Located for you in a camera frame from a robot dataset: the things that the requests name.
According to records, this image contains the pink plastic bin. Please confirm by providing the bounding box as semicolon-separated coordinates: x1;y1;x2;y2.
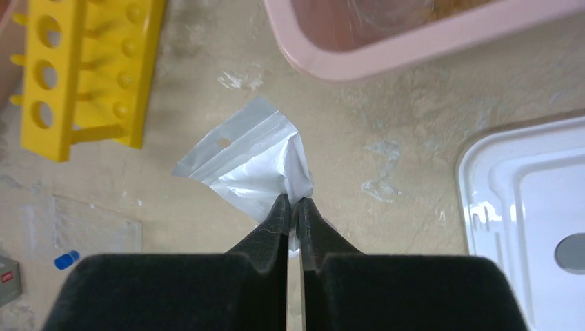
264;1;584;84

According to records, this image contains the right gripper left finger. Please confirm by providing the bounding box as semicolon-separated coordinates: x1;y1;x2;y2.
43;195;291;330

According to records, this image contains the clear well plate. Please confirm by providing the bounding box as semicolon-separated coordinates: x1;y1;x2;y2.
20;195;143;263

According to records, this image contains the yellow test tube rack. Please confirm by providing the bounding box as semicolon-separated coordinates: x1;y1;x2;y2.
7;0;166;162

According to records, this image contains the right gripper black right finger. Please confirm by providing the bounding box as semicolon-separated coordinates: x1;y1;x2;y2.
297;198;526;330

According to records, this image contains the white plastic bin lid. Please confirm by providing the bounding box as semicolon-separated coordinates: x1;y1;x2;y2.
457;117;584;330

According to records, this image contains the blue capped test tube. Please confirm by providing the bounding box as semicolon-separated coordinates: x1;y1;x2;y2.
54;250;80;270

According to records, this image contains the white slide box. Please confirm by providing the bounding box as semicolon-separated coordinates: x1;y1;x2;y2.
0;257;23;307

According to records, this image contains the white packet pouch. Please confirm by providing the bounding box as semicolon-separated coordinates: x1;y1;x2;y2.
172;97;314;223

